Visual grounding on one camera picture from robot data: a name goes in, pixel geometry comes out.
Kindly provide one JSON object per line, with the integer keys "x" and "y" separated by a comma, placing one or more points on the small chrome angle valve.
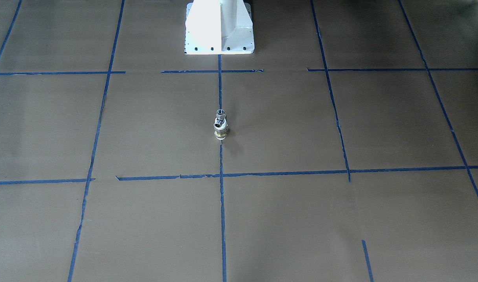
{"x": 220, "y": 122}

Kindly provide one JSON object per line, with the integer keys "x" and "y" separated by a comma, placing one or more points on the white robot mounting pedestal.
{"x": 215, "y": 27}

